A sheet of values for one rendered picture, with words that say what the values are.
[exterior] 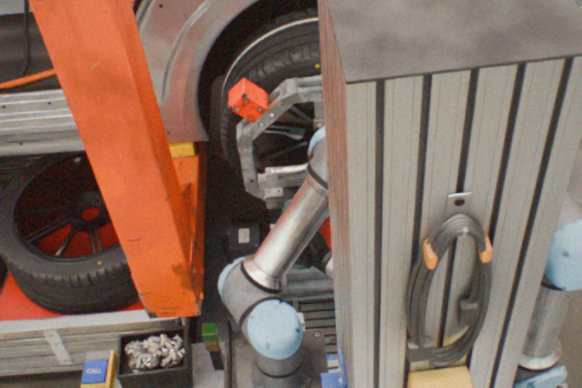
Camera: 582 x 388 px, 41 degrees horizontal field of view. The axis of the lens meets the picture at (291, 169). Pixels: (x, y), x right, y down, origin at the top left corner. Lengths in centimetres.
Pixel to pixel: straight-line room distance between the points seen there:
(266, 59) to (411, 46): 147
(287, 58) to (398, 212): 132
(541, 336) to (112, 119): 102
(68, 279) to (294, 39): 108
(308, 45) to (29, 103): 92
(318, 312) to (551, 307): 151
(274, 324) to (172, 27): 97
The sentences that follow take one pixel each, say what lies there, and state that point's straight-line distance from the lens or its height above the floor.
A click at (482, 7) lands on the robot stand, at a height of 203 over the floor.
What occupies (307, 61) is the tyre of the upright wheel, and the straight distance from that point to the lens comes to 215.
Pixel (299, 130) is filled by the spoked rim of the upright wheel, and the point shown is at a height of 88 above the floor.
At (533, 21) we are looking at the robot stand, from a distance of 82.
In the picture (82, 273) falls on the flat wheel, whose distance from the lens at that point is 262.
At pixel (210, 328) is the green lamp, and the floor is 66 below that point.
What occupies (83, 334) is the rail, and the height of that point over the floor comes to 34.
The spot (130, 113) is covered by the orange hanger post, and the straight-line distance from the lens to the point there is 178.
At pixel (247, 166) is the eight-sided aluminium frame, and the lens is 231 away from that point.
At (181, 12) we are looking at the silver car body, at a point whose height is 124.
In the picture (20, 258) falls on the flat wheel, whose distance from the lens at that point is 273.
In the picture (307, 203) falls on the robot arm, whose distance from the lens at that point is 169.
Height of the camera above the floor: 250
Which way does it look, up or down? 46 degrees down
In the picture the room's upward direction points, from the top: 6 degrees counter-clockwise
